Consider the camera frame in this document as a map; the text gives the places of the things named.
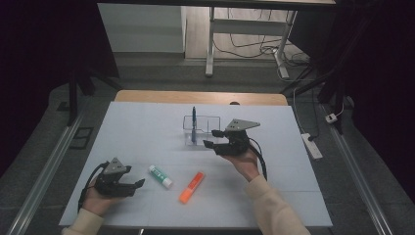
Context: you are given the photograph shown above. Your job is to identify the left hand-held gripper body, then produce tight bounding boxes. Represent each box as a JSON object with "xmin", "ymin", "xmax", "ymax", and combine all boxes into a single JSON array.
[{"xmin": 94, "ymin": 158, "xmax": 136, "ymax": 199}]

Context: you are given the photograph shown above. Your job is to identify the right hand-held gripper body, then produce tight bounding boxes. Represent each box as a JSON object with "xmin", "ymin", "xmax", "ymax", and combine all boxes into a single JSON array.
[{"xmin": 213, "ymin": 118, "xmax": 261, "ymax": 157}]

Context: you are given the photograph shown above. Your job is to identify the clear plastic pen holder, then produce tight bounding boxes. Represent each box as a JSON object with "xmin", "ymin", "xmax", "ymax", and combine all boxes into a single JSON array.
[{"xmin": 182, "ymin": 115, "xmax": 222, "ymax": 147}]

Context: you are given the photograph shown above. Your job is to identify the green and white glue stick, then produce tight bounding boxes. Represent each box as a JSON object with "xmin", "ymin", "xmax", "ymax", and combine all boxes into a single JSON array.
[{"xmin": 148, "ymin": 164, "xmax": 173, "ymax": 190}]

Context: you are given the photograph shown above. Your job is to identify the blue pen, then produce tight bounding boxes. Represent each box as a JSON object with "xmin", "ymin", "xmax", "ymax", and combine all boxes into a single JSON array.
[{"xmin": 191, "ymin": 106, "xmax": 198, "ymax": 145}]

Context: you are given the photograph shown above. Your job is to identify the orange highlighter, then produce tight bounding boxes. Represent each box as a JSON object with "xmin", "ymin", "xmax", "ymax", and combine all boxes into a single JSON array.
[{"xmin": 178, "ymin": 171, "xmax": 206, "ymax": 205}]

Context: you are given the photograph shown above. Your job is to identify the person's left hand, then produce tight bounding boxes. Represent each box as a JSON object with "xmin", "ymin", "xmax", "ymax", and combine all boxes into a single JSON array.
[{"xmin": 81, "ymin": 185, "xmax": 125, "ymax": 217}]

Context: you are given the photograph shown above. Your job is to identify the person's right hand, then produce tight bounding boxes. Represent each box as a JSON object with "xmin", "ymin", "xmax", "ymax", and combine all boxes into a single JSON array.
[{"xmin": 221, "ymin": 148, "xmax": 262, "ymax": 183}]

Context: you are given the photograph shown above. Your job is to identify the white table mat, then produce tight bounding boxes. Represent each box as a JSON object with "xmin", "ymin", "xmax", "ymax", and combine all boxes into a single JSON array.
[{"xmin": 58, "ymin": 101, "xmax": 334, "ymax": 228}]

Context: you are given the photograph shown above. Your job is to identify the wooden table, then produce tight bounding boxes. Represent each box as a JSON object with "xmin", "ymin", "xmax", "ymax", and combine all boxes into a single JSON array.
[{"xmin": 114, "ymin": 89, "xmax": 289, "ymax": 107}]

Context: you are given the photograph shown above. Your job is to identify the white power strip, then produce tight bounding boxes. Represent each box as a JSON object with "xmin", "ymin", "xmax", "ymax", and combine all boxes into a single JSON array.
[{"xmin": 300, "ymin": 132, "xmax": 324, "ymax": 161}]

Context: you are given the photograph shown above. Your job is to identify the black metal stand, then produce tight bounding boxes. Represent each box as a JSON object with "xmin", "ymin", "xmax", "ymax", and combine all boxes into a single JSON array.
[
  {"xmin": 280, "ymin": 0, "xmax": 376, "ymax": 135},
  {"xmin": 67, "ymin": 58, "xmax": 124, "ymax": 127}
]

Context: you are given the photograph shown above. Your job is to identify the white cabinet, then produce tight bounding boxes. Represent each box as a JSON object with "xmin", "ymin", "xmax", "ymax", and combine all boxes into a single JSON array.
[{"xmin": 97, "ymin": 3, "xmax": 187, "ymax": 54}]

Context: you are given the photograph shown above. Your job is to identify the right hand-held gripper black cable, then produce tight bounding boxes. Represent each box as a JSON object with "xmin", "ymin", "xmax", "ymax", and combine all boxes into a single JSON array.
[{"xmin": 248, "ymin": 136, "xmax": 268, "ymax": 181}]

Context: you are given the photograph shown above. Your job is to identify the black rectangular floor frame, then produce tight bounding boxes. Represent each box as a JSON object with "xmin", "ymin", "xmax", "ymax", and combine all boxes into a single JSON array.
[{"xmin": 69, "ymin": 126, "xmax": 95, "ymax": 151}]

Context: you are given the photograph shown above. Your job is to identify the aluminium rail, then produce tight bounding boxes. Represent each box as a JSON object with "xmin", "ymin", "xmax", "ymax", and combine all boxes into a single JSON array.
[
  {"xmin": 321, "ymin": 104, "xmax": 394, "ymax": 235},
  {"xmin": 6, "ymin": 112, "xmax": 86, "ymax": 235}
]

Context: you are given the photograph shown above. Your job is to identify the black floor cables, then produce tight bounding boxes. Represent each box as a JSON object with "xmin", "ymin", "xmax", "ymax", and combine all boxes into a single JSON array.
[{"xmin": 213, "ymin": 8, "xmax": 311, "ymax": 82}]

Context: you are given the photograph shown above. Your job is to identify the black power strip cable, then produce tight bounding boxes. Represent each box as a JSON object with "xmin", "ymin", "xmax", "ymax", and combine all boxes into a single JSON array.
[{"xmin": 307, "ymin": 87, "xmax": 323, "ymax": 142}]

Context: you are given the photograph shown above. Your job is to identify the white desk frame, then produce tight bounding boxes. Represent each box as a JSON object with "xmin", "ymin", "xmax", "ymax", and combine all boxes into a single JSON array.
[{"xmin": 205, "ymin": 6, "xmax": 299, "ymax": 79}]

